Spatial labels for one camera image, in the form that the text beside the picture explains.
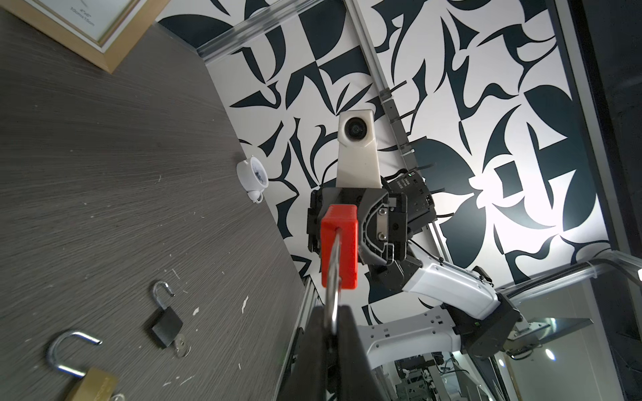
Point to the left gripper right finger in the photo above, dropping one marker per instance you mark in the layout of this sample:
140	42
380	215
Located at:
356	382

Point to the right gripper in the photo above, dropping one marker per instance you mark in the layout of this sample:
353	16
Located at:
388	217

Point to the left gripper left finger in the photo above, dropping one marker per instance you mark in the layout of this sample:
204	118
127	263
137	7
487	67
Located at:
309	377

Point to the red padlock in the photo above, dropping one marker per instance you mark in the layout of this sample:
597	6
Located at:
339	238

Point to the black padlock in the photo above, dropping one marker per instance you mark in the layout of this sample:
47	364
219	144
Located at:
166	330

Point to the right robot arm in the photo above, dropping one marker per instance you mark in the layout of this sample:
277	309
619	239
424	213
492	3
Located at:
471	316

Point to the white alarm clock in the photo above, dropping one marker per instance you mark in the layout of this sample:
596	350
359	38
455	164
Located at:
253	178

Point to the brass padlock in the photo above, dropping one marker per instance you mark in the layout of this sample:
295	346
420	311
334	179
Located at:
91	383

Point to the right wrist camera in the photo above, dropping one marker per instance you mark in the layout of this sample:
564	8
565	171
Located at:
358	162

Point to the wall hook rail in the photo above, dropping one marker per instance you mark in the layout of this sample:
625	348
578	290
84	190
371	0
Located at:
404	147

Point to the wooden picture frame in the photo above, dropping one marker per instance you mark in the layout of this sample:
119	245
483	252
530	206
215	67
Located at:
102	32

